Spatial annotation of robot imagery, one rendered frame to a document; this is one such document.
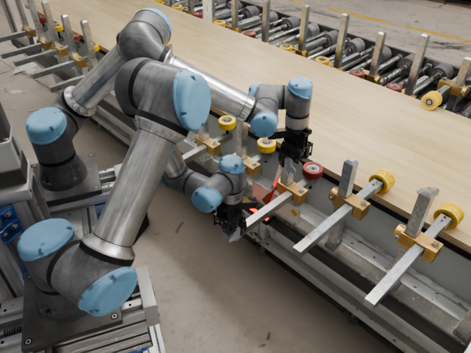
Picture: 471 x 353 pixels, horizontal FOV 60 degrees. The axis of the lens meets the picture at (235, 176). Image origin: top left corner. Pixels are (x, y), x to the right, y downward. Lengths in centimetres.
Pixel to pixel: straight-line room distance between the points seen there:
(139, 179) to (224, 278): 160
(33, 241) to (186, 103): 43
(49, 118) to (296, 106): 75
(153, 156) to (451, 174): 127
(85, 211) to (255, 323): 114
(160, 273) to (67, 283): 157
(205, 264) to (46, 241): 160
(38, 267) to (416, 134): 159
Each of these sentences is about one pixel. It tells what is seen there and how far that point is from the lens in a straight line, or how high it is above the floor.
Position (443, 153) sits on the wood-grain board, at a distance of 192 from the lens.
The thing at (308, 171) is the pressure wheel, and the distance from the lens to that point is 164.
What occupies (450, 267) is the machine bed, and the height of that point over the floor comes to 72.
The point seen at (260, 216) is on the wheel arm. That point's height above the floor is 86.
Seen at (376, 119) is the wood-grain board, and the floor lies 90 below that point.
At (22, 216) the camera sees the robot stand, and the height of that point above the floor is 117.
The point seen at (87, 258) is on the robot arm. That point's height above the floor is 128.
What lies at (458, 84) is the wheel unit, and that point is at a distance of 234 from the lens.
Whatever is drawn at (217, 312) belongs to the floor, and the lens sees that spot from 227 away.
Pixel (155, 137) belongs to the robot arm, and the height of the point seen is 145.
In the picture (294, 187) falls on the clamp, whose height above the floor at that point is 87.
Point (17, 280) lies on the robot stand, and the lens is 127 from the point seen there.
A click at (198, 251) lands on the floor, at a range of 252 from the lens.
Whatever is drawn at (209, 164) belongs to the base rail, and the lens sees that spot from 198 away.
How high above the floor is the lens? 192
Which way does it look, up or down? 39 degrees down
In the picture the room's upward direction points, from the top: straight up
